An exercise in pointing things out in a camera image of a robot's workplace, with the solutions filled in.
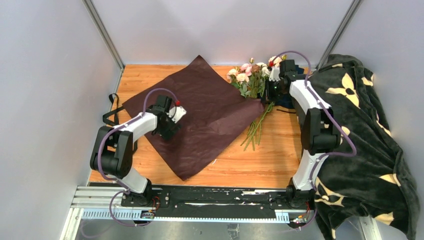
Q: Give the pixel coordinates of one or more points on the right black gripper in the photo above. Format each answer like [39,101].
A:
[269,96]

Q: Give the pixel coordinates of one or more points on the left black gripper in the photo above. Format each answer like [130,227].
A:
[166,134]

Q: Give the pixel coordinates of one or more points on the pink fake flower bunch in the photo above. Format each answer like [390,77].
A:
[250,79]

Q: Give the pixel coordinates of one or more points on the maroon wrapping paper sheet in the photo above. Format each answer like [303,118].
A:
[216,114]

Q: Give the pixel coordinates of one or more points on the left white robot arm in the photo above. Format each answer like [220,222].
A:
[112,154]

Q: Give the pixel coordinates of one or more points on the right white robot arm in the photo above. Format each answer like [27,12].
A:
[318,133]

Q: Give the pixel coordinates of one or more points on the dark blue folded cloth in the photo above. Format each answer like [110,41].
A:
[285,101]

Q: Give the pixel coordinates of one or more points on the black printed ribbon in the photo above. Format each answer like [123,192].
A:
[111,118]

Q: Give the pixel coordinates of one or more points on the black floral blanket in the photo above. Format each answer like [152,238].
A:
[369,175]

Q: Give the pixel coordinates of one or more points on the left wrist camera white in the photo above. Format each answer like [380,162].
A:
[176,113]

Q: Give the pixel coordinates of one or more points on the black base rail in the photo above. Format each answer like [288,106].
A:
[215,203]

